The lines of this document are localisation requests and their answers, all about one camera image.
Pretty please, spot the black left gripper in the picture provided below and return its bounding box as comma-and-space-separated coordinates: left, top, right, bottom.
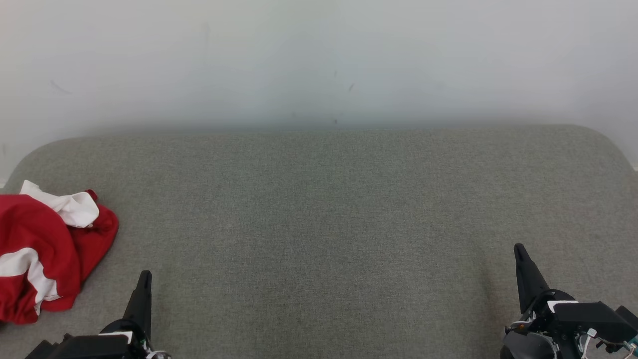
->
25, 270, 153, 359

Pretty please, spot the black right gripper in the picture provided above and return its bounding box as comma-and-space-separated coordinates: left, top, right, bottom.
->
507, 243, 638, 359

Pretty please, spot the red white basketball jersey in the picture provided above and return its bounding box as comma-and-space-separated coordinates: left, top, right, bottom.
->
19, 180, 119, 313

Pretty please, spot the grey fabric sofa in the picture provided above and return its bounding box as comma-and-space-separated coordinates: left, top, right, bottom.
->
0, 125, 638, 359

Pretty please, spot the black cable with green plug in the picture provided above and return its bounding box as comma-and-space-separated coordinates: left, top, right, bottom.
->
598, 335, 638, 356

